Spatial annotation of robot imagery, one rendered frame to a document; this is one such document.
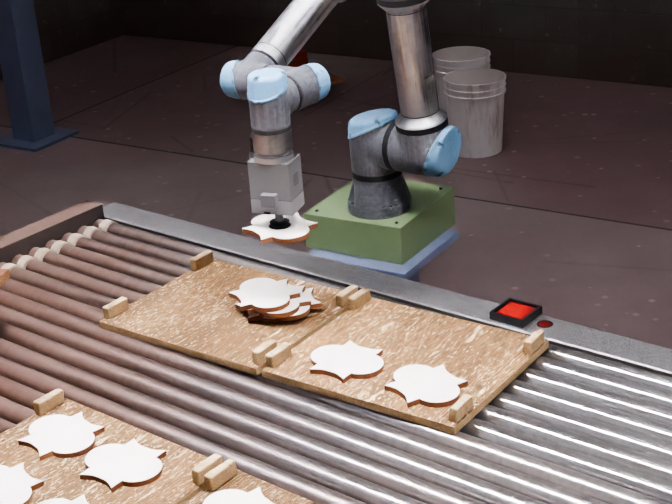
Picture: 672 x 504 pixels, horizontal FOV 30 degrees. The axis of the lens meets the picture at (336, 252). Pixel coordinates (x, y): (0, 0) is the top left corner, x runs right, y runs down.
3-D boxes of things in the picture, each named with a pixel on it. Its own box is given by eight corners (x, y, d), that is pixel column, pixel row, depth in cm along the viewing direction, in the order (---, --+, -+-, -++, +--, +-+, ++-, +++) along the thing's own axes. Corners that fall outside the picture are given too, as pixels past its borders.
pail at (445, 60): (497, 128, 641) (496, 58, 627) (439, 134, 639) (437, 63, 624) (484, 111, 669) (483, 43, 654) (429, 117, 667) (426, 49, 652)
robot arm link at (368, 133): (370, 155, 298) (365, 101, 292) (417, 163, 290) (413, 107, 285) (340, 173, 289) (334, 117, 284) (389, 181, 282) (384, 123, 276)
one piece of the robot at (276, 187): (236, 148, 232) (244, 229, 239) (280, 151, 229) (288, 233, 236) (256, 132, 241) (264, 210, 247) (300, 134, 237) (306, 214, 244)
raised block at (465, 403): (465, 405, 215) (465, 391, 214) (475, 407, 214) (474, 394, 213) (447, 421, 210) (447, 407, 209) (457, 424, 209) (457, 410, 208)
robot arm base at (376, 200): (364, 192, 303) (361, 154, 299) (422, 197, 297) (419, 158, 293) (337, 216, 291) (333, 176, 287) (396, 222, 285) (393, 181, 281)
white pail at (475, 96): (435, 156, 610) (433, 82, 595) (460, 137, 633) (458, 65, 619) (493, 162, 596) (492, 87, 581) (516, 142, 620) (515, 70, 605)
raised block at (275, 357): (285, 353, 236) (284, 340, 235) (293, 355, 235) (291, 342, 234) (265, 367, 232) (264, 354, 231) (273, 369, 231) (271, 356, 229)
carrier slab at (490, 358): (367, 302, 257) (367, 295, 257) (549, 347, 235) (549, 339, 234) (262, 377, 231) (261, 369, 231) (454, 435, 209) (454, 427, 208)
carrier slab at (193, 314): (212, 264, 280) (211, 257, 280) (363, 302, 258) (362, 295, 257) (99, 328, 255) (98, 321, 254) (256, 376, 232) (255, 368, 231)
